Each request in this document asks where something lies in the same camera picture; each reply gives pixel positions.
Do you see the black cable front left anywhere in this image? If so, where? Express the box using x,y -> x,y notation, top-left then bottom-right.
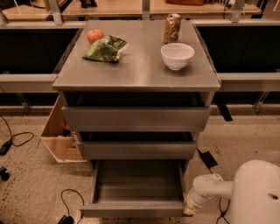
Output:
57,188 -> 86,224

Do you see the wooden background table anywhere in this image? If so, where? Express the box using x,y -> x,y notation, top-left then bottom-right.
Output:
0,0 -> 263,22

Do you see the wooden box on floor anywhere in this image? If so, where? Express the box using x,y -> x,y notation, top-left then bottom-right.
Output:
40,98 -> 84,163

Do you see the right grey rail table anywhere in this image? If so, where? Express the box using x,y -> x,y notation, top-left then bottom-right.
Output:
192,19 -> 280,121

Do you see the golden soda can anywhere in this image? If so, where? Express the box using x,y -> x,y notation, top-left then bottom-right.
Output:
164,13 -> 181,44

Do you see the left grey rail table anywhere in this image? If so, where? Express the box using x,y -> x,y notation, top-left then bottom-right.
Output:
0,23 -> 83,111

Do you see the red apple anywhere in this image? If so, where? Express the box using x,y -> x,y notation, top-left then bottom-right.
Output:
87,29 -> 104,45

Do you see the grey top drawer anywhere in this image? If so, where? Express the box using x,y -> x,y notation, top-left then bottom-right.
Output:
62,107 -> 210,132

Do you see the grey rail table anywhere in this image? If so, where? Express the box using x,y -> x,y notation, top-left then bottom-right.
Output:
192,19 -> 280,121
0,23 -> 83,111

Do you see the grey metal drawer cabinet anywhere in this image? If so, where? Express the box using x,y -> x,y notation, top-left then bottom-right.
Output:
52,19 -> 221,165

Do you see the grey middle drawer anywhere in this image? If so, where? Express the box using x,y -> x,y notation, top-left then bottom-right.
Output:
78,142 -> 197,159

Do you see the grey drawer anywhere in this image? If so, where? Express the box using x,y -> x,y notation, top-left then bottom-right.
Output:
80,160 -> 186,218
62,107 -> 210,132
78,142 -> 197,159

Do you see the grey bottom drawer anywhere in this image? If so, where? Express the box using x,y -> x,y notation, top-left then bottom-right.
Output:
80,160 -> 186,218

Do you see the white ceramic bowl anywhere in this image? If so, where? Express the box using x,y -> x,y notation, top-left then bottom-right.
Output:
161,43 -> 195,71

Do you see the green chip bag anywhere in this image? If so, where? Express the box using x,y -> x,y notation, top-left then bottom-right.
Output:
82,35 -> 129,62

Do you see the black power adapter right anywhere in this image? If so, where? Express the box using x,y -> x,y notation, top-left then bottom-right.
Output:
197,150 -> 230,224

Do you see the black object left edge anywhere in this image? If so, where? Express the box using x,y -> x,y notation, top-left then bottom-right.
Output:
0,166 -> 10,181

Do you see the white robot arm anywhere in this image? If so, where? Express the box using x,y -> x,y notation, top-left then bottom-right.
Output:
184,160 -> 280,224

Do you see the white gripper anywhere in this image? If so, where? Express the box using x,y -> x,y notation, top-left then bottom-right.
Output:
184,188 -> 212,216

